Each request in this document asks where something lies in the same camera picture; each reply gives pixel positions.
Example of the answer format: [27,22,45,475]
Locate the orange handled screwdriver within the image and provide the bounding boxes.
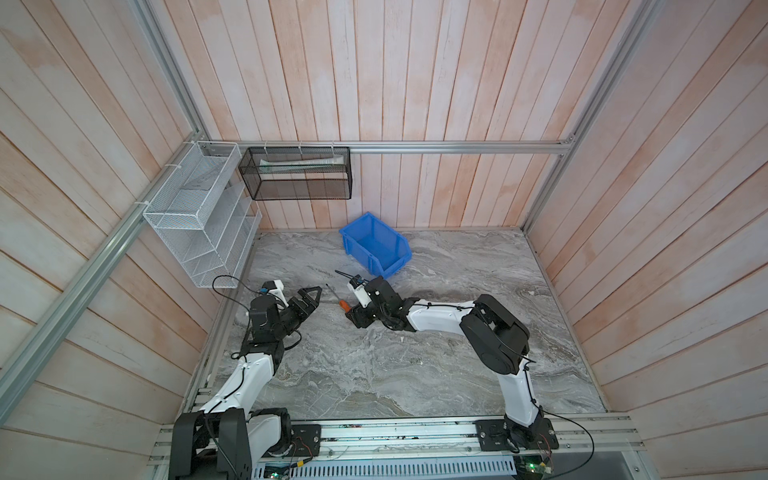
[326,284,352,313]

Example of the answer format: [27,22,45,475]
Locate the left black camera cable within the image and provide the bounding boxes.
[211,274,265,361]

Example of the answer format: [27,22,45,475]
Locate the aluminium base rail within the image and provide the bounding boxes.
[146,412,649,469]

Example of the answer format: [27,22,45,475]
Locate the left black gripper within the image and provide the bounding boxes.
[275,286,324,339]

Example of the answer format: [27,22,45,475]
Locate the white wire mesh shelf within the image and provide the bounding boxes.
[144,141,262,290]

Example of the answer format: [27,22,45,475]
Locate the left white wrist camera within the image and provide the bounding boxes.
[259,280,287,307]

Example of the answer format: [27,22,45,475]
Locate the left aluminium wall rail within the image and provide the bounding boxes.
[1,130,206,424]

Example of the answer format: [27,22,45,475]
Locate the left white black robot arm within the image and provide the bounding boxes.
[168,280,322,479]

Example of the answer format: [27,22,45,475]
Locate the right black base cable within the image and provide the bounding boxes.
[521,359,596,480]

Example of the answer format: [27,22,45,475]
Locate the black wire mesh basket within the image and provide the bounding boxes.
[238,146,353,202]

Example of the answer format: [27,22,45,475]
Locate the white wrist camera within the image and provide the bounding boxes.
[348,275,371,308]
[259,280,287,307]

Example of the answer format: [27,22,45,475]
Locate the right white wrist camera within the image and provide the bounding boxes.
[348,275,371,308]

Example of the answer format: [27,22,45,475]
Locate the white ventilation grille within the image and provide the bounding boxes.
[252,457,517,479]

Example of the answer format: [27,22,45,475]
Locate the blue plastic bin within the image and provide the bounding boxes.
[339,212,412,279]

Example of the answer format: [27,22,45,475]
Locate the horizontal aluminium wall rail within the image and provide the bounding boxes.
[204,140,574,155]

